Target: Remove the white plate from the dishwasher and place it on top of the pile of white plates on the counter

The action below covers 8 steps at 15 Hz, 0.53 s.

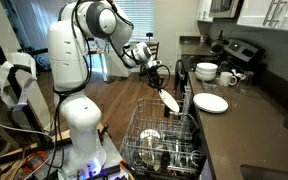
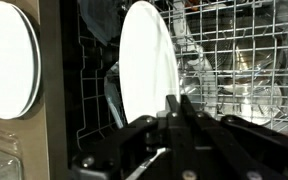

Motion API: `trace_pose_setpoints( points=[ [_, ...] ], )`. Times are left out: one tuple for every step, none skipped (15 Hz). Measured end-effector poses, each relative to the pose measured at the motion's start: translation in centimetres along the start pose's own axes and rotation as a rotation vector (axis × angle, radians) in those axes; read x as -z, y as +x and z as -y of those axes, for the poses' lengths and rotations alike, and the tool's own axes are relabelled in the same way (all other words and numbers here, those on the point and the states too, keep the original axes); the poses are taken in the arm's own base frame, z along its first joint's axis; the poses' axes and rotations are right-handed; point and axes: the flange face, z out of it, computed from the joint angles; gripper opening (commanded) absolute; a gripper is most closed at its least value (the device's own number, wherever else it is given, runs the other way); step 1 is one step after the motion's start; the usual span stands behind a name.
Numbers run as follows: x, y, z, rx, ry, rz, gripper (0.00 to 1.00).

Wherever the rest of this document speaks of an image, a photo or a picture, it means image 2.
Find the clear glass food container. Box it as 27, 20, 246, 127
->
0, 128, 25, 180

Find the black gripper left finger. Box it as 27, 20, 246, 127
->
69, 94, 186, 180

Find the white wire dishwasher rack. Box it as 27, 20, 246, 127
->
75, 0, 288, 152

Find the white round plate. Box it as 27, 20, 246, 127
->
12, 4, 43, 118
118, 0, 181, 125
0, 0, 38, 121

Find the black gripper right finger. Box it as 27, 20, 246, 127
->
179, 94, 288, 180

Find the stainless steel pot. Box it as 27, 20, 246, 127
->
217, 43, 286, 126

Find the clear plastic container lid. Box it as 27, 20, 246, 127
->
103, 63, 125, 130
78, 0, 125, 46

